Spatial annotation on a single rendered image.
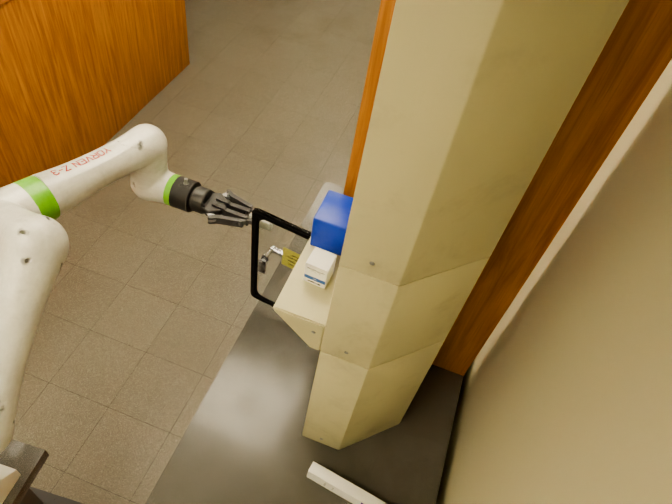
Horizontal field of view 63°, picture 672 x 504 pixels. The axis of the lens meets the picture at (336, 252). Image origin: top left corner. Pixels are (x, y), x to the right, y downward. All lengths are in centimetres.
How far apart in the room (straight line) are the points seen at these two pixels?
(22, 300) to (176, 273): 190
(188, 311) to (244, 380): 131
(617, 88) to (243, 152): 297
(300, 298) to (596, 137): 65
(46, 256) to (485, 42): 92
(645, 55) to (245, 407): 127
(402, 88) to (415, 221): 22
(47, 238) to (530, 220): 101
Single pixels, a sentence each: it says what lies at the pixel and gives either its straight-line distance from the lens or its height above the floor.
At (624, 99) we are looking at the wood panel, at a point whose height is 195.
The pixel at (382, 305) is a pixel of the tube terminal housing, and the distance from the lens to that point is 100.
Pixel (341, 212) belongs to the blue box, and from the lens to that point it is 120.
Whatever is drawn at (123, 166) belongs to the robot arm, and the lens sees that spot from 151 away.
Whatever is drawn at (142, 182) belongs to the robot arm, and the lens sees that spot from 162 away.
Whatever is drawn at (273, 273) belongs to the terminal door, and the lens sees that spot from 163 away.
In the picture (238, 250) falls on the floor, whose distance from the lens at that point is 319.
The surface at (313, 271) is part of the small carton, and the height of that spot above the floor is 155.
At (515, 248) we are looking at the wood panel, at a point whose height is 153.
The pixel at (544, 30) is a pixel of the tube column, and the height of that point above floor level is 217.
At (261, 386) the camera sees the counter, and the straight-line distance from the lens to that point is 168.
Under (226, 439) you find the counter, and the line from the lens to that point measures 162.
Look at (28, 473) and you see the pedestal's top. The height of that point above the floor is 94.
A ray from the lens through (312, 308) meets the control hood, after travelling 114.
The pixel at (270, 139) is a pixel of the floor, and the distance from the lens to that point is 390.
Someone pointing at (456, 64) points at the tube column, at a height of 213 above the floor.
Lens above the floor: 245
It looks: 49 degrees down
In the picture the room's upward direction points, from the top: 12 degrees clockwise
